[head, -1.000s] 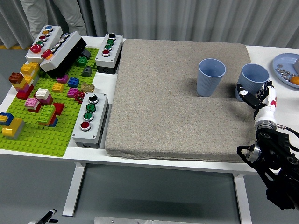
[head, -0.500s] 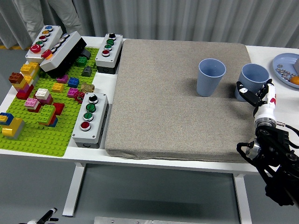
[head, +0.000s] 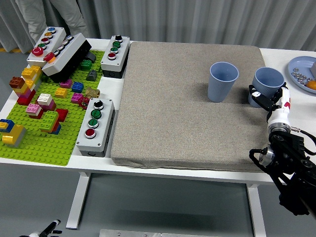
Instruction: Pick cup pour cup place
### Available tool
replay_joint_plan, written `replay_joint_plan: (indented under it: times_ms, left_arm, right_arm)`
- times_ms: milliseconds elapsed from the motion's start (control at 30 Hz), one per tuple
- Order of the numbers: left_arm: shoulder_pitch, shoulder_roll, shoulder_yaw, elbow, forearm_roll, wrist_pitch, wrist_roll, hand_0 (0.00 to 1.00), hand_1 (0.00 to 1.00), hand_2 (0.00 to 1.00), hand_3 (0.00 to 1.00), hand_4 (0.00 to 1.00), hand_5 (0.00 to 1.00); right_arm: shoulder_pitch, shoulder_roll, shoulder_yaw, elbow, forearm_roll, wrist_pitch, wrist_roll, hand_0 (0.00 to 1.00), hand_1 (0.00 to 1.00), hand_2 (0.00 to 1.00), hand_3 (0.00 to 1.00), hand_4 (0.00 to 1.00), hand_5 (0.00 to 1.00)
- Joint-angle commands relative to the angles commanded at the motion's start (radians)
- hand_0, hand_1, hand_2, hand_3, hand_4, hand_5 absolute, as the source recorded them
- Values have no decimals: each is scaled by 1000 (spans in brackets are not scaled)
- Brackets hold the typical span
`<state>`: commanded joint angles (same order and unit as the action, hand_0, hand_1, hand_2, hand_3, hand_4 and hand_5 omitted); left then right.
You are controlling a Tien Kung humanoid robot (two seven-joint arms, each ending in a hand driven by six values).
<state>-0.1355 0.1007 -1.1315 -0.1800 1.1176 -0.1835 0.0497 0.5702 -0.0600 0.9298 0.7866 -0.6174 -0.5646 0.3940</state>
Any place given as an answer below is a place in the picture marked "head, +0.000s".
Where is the red toy brick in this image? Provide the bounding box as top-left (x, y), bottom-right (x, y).
top-left (56, 108), bottom-right (69, 123)

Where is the yellow toy brick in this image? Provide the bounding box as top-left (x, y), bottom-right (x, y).
top-left (54, 87), bottom-right (68, 99)

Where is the blue ribbed plastic cup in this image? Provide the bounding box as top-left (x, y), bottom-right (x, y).
top-left (247, 67), bottom-right (285, 108)
top-left (207, 61), bottom-right (239, 103)

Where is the green orange brick stack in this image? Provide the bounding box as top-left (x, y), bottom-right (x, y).
top-left (39, 110), bottom-right (62, 135)

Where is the grey five-button control box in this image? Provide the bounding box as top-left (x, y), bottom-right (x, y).
top-left (26, 26), bottom-right (67, 67)

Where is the pink-topped brick stack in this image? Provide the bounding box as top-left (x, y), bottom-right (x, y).
top-left (26, 103), bottom-right (44, 120)

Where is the grey-brown fabric mat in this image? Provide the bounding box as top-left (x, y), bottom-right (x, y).
top-left (110, 41), bottom-right (281, 173)

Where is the person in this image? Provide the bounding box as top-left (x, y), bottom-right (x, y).
top-left (14, 0), bottom-right (89, 54)

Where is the brown yellow red brick tower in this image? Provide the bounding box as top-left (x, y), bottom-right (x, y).
top-left (9, 65), bottom-right (43, 106)

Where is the blue plate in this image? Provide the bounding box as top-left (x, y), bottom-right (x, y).
top-left (287, 56), bottom-right (316, 94)

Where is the long grey button control box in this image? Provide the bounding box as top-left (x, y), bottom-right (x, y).
top-left (41, 33), bottom-right (92, 83)

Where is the green brick baseplate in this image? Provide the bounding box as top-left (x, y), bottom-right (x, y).
top-left (0, 50), bottom-right (106, 166)

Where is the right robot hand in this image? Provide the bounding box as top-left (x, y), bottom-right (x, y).
top-left (248, 82), bottom-right (292, 126)

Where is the brass valve with red handle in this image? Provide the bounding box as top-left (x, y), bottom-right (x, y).
top-left (79, 86), bottom-right (101, 109)

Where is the blue yellow grey brick stack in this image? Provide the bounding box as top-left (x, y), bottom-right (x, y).
top-left (0, 118), bottom-right (27, 148)

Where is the green toy brick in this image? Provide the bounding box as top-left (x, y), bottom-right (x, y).
top-left (80, 59), bottom-right (93, 72)

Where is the white table leg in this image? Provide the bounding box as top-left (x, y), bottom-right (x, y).
top-left (246, 184), bottom-right (267, 237)
top-left (66, 172), bottom-right (91, 230)

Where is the black curved toy piece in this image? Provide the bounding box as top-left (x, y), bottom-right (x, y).
top-left (83, 52), bottom-right (97, 64)

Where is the grey pleated curtain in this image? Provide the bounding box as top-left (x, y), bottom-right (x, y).
top-left (0, 0), bottom-right (316, 52)

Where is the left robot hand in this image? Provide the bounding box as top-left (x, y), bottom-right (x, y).
top-left (24, 219), bottom-right (62, 237)

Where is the blue toy brick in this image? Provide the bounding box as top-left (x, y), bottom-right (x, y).
top-left (71, 81), bottom-right (84, 94)

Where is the grey four-button control box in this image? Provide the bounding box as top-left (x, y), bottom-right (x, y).
top-left (100, 35), bottom-right (131, 79)
top-left (76, 98), bottom-right (116, 158)

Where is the white-topped magenta brick stack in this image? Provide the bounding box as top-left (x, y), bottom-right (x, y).
top-left (37, 93), bottom-right (57, 112)

